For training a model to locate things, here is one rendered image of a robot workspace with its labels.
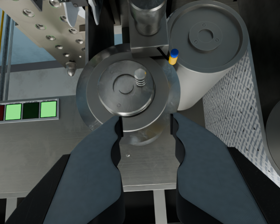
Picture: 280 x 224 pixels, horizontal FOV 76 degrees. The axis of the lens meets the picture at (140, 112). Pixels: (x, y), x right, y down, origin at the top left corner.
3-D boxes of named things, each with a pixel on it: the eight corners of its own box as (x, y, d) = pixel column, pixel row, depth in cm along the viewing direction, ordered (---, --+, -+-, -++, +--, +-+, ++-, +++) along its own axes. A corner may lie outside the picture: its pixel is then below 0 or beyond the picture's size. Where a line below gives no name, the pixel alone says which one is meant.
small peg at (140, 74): (132, 69, 21) (144, 66, 21) (134, 78, 23) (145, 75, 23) (135, 80, 20) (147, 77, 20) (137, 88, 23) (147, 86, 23)
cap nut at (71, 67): (74, 61, 60) (74, 73, 60) (78, 66, 64) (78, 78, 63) (63, 62, 61) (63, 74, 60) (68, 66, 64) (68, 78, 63)
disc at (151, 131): (175, 38, 26) (186, 141, 23) (175, 41, 27) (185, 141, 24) (76, 46, 27) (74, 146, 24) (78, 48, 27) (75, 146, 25)
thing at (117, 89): (92, 66, 24) (146, 53, 24) (96, 72, 26) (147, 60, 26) (102, 120, 22) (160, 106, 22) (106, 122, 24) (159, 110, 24)
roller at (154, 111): (165, 48, 26) (172, 129, 23) (158, 97, 51) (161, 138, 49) (86, 54, 26) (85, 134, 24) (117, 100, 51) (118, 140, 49)
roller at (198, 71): (241, -5, 27) (256, 70, 25) (197, 68, 52) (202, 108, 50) (161, 3, 28) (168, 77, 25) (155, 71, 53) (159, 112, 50)
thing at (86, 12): (87, -34, 31) (88, 66, 27) (114, 43, 54) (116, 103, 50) (84, -34, 31) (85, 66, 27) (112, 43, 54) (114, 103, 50)
